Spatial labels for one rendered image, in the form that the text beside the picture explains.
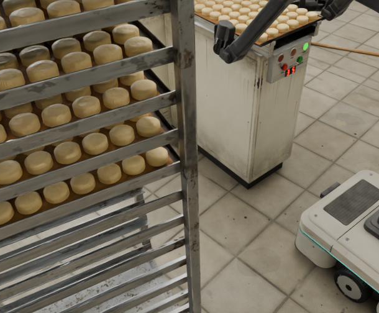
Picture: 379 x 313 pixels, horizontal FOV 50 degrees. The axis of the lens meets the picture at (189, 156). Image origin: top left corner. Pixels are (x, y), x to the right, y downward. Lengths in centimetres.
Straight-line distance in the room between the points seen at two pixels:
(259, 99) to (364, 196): 66
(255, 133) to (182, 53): 132
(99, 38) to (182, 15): 18
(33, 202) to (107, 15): 41
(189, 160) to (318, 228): 110
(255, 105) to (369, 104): 138
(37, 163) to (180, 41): 35
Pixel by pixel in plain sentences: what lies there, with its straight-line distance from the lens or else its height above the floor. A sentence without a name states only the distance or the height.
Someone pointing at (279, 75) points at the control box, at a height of 72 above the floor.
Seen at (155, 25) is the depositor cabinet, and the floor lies 76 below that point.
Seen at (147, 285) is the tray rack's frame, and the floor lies 15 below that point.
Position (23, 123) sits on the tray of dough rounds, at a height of 124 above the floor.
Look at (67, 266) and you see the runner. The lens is 99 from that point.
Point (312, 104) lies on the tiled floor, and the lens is 301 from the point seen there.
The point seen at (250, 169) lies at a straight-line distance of 214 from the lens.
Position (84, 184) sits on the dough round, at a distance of 88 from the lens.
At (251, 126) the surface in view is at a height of 47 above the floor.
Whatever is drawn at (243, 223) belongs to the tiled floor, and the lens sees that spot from 214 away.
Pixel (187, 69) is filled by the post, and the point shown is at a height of 130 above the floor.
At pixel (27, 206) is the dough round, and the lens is 87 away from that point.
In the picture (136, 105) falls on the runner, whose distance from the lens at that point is 75.
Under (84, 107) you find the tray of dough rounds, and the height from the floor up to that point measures 124.
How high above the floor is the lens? 166
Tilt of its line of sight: 42 degrees down
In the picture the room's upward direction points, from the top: 2 degrees counter-clockwise
